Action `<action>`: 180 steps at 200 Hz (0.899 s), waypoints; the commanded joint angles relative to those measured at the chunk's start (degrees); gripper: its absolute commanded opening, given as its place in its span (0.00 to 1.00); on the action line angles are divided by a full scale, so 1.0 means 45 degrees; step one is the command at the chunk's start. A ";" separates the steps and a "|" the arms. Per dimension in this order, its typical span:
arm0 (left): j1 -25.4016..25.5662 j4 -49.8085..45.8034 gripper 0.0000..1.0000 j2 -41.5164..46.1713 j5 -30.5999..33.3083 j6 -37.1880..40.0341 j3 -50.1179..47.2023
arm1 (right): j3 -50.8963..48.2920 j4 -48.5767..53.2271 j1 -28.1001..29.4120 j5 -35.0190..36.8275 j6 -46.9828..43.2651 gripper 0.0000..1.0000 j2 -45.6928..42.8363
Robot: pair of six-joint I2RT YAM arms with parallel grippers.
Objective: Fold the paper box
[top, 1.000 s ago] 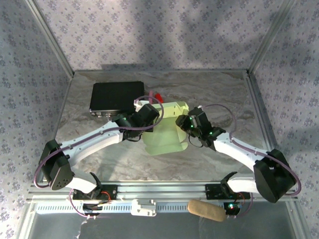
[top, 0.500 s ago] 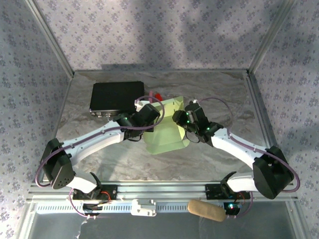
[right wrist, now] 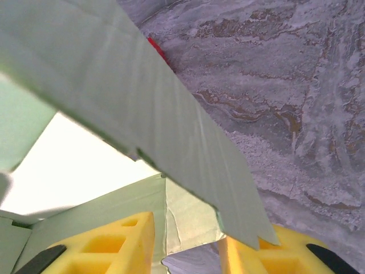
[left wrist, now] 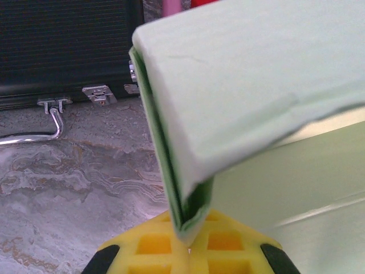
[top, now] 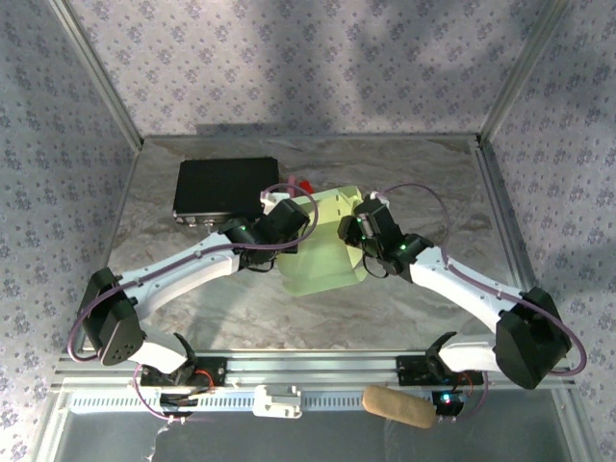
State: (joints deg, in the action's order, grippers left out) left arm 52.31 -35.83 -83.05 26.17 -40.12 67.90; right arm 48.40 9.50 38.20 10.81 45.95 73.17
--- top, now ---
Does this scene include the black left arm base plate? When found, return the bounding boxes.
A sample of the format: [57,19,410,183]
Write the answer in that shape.
[139,355,228,389]

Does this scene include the white slotted cable duct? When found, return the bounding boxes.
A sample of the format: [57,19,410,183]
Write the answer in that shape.
[66,387,440,416]

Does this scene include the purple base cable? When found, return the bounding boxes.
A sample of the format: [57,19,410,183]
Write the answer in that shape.
[132,363,216,425]
[451,370,491,424]

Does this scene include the small circuit board with LED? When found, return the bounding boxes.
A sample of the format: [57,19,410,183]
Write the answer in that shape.
[431,390,466,418]

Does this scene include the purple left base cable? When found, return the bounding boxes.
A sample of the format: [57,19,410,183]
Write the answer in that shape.
[132,363,216,425]

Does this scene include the tan foam roll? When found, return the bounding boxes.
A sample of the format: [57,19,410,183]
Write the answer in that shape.
[361,384,438,430]

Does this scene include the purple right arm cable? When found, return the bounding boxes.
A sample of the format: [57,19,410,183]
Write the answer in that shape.
[382,182,588,376]

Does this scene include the black hard case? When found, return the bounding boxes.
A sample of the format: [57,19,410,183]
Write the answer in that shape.
[171,157,281,228]

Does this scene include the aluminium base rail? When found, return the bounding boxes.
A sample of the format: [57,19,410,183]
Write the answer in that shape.
[50,349,578,392]

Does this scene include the aluminium frame post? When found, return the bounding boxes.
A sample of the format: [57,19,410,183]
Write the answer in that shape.
[47,0,145,148]
[478,0,577,143]

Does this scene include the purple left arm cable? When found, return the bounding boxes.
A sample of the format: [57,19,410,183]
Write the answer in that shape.
[66,181,320,365]

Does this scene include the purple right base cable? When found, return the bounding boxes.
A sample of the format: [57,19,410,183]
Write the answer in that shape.
[451,370,491,424]

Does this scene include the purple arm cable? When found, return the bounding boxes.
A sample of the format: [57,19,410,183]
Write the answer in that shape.
[382,182,588,376]
[66,181,320,365]

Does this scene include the black cable connector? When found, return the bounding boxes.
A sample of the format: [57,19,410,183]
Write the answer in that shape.
[159,393,199,416]

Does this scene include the white plastic clip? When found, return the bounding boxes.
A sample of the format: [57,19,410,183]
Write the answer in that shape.
[252,384,303,419]

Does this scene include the light green paper box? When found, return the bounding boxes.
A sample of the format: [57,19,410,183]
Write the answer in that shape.
[276,185,366,297]

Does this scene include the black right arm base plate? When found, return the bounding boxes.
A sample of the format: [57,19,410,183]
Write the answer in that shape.
[395,354,485,387]

